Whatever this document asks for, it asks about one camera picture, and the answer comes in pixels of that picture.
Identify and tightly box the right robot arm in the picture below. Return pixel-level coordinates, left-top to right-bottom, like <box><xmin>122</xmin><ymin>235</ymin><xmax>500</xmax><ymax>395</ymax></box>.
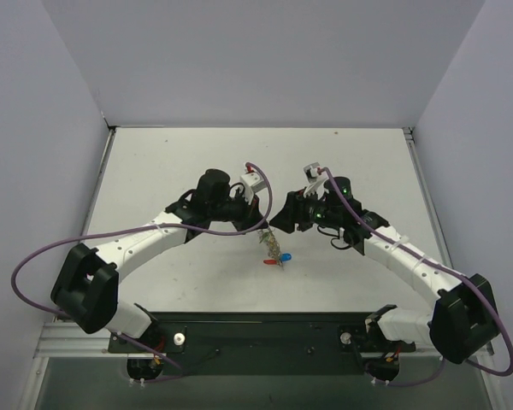
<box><xmin>270</xmin><ymin>170</ymin><xmax>500</xmax><ymax>364</ymax></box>

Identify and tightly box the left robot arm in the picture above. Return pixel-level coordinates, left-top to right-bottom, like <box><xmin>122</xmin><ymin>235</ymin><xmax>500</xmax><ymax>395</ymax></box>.
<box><xmin>50</xmin><ymin>165</ymin><xmax>270</xmax><ymax>352</ymax></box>

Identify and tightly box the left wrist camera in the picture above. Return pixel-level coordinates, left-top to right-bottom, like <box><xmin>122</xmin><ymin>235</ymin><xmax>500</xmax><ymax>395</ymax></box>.
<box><xmin>239</xmin><ymin>172</ymin><xmax>266</xmax><ymax>203</ymax></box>

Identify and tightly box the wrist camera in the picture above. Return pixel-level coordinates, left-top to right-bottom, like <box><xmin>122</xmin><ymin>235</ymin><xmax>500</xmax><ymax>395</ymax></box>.
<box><xmin>303</xmin><ymin>162</ymin><xmax>321</xmax><ymax>182</ymax></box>
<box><xmin>239</xmin><ymin>172</ymin><xmax>266</xmax><ymax>203</ymax></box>

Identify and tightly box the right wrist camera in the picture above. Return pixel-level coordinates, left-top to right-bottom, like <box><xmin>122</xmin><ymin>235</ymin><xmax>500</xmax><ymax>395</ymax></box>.
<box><xmin>303</xmin><ymin>162</ymin><xmax>321</xmax><ymax>182</ymax></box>

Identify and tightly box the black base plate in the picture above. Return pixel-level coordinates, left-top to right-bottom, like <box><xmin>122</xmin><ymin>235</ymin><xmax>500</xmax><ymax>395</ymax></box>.
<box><xmin>106</xmin><ymin>311</ymin><xmax>418</xmax><ymax>377</ymax></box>

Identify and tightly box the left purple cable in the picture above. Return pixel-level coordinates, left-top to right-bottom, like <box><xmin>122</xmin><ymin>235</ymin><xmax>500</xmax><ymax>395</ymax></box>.
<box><xmin>10</xmin><ymin>161</ymin><xmax>271</xmax><ymax>384</ymax></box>

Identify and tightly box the purple cable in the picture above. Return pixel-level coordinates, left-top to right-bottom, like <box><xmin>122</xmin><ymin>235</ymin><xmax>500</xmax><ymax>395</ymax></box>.
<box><xmin>318</xmin><ymin>167</ymin><xmax>513</xmax><ymax>388</ymax></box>
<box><xmin>10</xmin><ymin>161</ymin><xmax>271</xmax><ymax>384</ymax></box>

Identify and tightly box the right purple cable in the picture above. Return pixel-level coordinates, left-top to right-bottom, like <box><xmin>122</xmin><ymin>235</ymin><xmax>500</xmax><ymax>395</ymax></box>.
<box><xmin>318</xmin><ymin>167</ymin><xmax>513</xmax><ymax>388</ymax></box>

